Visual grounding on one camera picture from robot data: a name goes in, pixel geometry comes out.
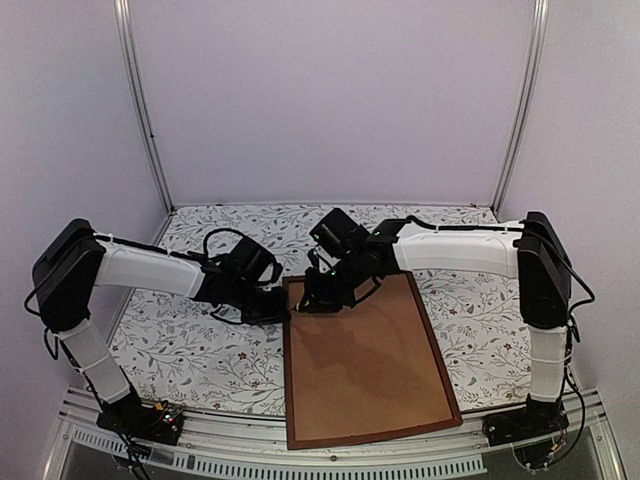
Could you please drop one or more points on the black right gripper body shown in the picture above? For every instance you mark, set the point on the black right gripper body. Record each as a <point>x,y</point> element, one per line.
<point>335,290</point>

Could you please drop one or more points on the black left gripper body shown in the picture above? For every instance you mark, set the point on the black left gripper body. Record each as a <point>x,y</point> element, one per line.
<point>258,310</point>

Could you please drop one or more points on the red-brown wooden picture frame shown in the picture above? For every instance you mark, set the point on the red-brown wooden picture frame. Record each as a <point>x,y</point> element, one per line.
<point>368,374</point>

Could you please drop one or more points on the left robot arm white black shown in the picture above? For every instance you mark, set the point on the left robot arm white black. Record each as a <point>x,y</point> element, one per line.
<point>80,260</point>

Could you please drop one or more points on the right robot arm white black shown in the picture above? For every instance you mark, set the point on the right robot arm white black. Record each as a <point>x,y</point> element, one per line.
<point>527,251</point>

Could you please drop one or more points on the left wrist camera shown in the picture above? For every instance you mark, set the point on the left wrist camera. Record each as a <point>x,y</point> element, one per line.
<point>276,271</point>

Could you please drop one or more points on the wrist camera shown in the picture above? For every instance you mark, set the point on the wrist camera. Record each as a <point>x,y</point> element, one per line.
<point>319,260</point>
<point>276,271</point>

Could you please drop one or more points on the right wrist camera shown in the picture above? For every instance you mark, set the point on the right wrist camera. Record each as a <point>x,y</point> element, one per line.
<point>319,260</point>

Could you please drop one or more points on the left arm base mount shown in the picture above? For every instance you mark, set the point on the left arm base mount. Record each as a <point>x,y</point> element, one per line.
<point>161,423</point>

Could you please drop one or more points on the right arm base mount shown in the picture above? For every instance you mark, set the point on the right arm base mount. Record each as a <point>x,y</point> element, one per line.
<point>533,420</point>

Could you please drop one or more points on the right aluminium corner post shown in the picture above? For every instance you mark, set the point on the right aluminium corner post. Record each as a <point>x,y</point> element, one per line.
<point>523,105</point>

